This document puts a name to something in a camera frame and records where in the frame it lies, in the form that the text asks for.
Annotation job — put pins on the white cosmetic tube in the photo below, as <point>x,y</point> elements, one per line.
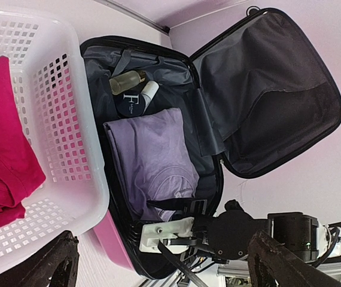
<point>149,92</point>

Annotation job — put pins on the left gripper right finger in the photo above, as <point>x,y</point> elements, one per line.
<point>272,264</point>

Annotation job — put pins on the white plastic mesh basket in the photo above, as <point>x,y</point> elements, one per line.
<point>53,102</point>

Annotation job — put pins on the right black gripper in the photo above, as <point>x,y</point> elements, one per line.
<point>224,237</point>

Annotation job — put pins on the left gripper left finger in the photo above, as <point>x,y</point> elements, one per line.
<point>55,264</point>

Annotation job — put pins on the magenta garment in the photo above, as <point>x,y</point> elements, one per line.
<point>20,171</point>

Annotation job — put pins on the navy round powder compact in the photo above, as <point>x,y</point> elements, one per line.
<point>130,104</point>

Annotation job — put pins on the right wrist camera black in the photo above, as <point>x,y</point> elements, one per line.
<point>308,239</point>

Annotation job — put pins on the pink hard-shell suitcase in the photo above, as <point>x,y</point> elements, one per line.
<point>251,100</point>

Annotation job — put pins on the clear glass perfume bottle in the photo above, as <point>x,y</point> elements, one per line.
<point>126,81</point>

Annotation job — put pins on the lavender garment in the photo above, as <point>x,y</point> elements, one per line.
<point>152,162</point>

